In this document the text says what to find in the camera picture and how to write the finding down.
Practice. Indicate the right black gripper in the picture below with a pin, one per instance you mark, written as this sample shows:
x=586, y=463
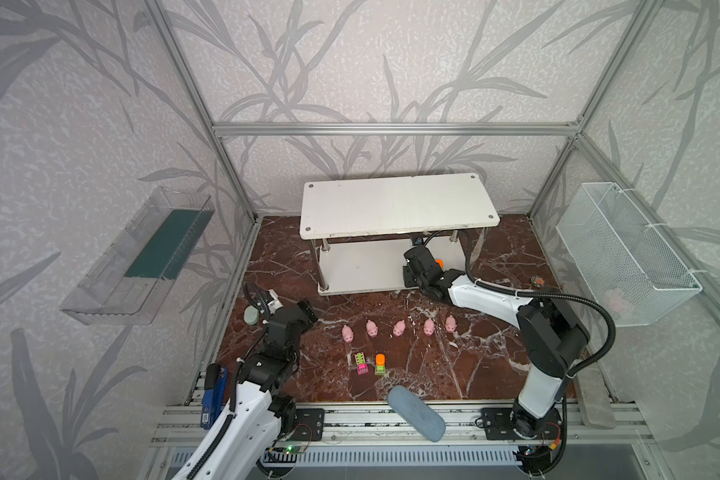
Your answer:
x=413, y=267

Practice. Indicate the pink green truck toy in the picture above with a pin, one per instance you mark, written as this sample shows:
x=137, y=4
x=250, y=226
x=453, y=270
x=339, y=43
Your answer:
x=361, y=364

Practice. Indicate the orange mixer truck toy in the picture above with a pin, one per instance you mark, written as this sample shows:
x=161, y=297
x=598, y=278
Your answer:
x=380, y=364

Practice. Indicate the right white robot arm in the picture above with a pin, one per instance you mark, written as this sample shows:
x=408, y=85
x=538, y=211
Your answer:
x=553, y=333

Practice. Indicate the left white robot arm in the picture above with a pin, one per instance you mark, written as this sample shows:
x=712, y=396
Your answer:
x=257, y=413

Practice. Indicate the white two-tier shelf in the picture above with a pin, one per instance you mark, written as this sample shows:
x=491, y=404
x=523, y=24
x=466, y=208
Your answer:
x=359, y=230

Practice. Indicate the pale green round object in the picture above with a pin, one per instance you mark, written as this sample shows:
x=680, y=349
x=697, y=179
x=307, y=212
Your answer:
x=251, y=315

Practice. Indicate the pink pig toy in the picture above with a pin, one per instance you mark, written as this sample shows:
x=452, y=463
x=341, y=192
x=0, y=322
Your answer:
x=451, y=324
x=347, y=334
x=372, y=329
x=429, y=327
x=399, y=328

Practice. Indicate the green circuit board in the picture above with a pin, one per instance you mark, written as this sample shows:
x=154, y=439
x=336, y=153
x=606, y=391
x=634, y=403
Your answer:
x=289, y=449

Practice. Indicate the grey blue oval object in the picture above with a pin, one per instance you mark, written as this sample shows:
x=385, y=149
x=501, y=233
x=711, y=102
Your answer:
x=417, y=413

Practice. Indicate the pink toy in basket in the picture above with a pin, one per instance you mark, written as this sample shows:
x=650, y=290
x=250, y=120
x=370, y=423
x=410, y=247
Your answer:
x=616, y=301

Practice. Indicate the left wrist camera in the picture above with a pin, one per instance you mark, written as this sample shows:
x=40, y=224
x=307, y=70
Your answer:
x=272, y=301

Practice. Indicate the blue tool on rail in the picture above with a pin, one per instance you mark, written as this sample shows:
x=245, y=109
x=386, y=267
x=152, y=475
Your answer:
x=215, y=382

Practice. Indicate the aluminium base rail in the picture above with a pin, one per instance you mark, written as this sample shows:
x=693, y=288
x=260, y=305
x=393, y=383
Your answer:
x=375, y=423

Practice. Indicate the clear plastic wall bin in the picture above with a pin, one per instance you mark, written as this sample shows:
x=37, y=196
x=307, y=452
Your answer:
x=134, y=276

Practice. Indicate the white wire mesh basket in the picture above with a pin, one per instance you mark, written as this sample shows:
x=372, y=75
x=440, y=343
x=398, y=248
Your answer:
x=614, y=245

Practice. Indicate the aluminium frame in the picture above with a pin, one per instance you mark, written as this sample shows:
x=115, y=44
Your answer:
x=533, y=97

